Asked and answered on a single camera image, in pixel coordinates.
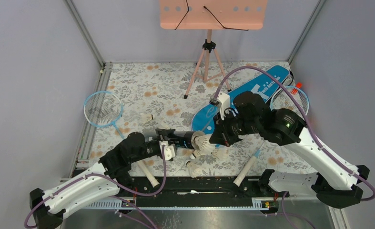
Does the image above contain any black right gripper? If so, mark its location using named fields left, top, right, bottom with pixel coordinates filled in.
left=209, top=108, right=261, bottom=146

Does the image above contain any white shuttlecock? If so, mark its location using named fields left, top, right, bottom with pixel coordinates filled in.
left=185, top=160, right=202, bottom=178
left=140, top=114, right=154, bottom=124
left=193, top=134, right=215, bottom=152
left=211, top=148, right=228, bottom=160
left=190, top=150, right=208, bottom=160

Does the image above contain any black shuttlecock tube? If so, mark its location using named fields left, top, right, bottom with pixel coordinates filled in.
left=166, top=131, right=205, bottom=150

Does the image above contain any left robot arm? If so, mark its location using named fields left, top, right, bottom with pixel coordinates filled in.
left=24, top=129, right=176, bottom=229

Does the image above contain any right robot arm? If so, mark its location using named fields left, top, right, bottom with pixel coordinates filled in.
left=209, top=91, right=369, bottom=209

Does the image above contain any blue badminton racket left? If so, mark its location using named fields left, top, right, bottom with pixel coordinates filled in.
left=84, top=91, right=159, bottom=187

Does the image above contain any blue badminton racket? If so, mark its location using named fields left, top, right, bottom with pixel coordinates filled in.
left=84, top=91, right=159, bottom=187
left=233, top=86, right=309, bottom=187

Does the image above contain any blue badminton racket right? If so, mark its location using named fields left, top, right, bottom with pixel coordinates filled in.
left=233, top=86, right=309, bottom=187

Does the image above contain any floral patterned mat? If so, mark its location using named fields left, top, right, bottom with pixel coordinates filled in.
left=89, top=62, right=314, bottom=176

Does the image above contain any blue racket cover bag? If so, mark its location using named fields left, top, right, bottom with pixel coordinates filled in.
left=191, top=65, right=293, bottom=137

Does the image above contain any pink music stand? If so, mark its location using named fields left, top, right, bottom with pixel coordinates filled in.
left=159, top=0, right=268, bottom=99

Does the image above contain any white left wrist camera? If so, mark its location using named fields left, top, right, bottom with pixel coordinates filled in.
left=159, top=141, right=177, bottom=161

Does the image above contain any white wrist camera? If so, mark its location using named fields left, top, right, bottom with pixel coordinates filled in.
left=159, top=141, right=177, bottom=161
left=210, top=93, right=231, bottom=120

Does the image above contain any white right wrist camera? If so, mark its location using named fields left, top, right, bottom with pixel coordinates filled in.
left=210, top=93, right=231, bottom=120

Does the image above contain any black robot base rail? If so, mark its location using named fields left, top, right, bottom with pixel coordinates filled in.
left=119, top=175, right=281, bottom=209

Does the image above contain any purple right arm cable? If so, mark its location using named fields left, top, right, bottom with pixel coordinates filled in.
left=213, top=65, right=375, bottom=229

